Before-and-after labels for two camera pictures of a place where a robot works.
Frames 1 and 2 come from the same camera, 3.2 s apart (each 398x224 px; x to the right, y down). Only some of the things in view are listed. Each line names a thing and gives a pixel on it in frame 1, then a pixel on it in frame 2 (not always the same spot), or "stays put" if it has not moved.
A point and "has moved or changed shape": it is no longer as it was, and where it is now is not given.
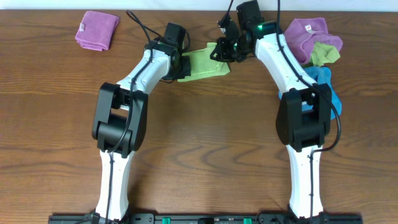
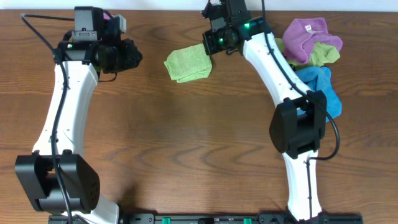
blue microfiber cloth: [322, 75] stays put
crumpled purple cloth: [302, 33] stays put
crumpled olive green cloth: [323, 53] stays put
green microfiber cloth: [203, 66] has moved or changed shape
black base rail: [207, 218] stays put
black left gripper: [187, 68] to [134, 56]
